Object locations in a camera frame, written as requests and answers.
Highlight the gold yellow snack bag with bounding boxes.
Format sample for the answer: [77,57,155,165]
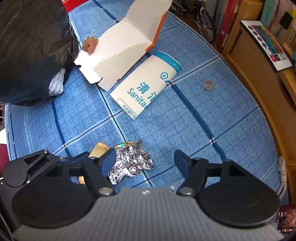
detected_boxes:
[78,141,132,185]

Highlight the silver foil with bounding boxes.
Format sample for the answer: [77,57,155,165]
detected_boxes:
[108,140,154,185]

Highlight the white torn cardboard box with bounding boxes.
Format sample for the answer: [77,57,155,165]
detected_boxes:
[74,0,172,91]

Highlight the row of upright books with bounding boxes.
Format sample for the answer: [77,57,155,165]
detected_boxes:
[206,1,295,56]

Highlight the blue checkered tablecloth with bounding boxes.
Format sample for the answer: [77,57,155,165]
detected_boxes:
[1,1,288,203]

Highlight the silver coin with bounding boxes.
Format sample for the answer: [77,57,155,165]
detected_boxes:
[202,80,214,91]

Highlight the wooden desk shelf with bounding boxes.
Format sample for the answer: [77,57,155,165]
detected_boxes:
[220,0,296,204]

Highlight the brown cookie crumb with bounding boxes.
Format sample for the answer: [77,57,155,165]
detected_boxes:
[82,37,98,55]

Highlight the black trash bag bin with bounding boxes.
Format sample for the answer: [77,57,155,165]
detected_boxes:
[1,1,78,106]

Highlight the white remote control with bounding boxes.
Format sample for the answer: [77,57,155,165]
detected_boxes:
[240,20,292,73]

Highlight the miniature black bicycle model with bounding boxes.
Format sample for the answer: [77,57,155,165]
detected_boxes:
[170,0,217,44]

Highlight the red box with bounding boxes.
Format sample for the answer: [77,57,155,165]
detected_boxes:
[62,0,88,13]

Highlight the white cable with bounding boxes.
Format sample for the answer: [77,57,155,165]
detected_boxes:
[276,155,288,198]

